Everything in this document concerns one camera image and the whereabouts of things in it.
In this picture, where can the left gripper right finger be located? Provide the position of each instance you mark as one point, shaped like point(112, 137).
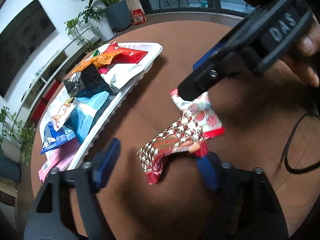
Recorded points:
point(245, 204)

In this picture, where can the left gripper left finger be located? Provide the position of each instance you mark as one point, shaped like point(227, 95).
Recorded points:
point(51, 215)

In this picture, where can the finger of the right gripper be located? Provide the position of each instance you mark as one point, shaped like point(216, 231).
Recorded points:
point(223, 62)

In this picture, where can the silver white snack packet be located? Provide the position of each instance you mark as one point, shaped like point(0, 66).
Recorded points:
point(202, 112)

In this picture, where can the red white patterned snack packet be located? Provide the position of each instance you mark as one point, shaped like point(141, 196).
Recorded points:
point(184, 135)

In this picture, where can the orange snack bar wrapper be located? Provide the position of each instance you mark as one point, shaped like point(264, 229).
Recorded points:
point(98, 61)

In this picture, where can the person's right hand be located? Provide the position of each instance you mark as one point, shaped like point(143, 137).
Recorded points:
point(298, 57)

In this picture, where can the pink snack packet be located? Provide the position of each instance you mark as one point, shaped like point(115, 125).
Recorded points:
point(59, 158)

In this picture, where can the dark blue snack packet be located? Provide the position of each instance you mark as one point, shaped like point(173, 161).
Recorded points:
point(53, 139)

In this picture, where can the trailing plant white pot left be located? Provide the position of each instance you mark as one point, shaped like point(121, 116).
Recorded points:
point(20, 133)

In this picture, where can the trailing plant white pot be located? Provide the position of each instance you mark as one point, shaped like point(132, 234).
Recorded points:
point(90, 28)
point(20, 133)

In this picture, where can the red gift bag on floor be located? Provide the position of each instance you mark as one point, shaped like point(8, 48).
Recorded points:
point(139, 17)

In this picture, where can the red snack bag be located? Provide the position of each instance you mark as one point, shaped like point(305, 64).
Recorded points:
point(125, 55)

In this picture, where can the red storage box left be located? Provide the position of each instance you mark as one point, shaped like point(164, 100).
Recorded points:
point(39, 110)

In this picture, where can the red storage box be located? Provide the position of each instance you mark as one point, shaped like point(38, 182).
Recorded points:
point(51, 91)
point(39, 110)

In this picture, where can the light blue snack packet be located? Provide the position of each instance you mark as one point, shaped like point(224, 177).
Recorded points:
point(81, 117)

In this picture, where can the white low TV console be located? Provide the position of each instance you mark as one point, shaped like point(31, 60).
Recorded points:
point(45, 75)

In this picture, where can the red storage box right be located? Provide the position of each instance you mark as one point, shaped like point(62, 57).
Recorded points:
point(51, 91)

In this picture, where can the black snack packet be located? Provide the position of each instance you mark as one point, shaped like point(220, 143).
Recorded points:
point(86, 83)

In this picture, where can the white rectangular tray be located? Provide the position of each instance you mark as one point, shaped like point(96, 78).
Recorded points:
point(60, 109)

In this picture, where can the trailing plant white pot right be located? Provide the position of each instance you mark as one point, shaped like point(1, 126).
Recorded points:
point(90, 28)

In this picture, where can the wall-mounted black television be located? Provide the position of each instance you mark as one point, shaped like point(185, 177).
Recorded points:
point(20, 38)

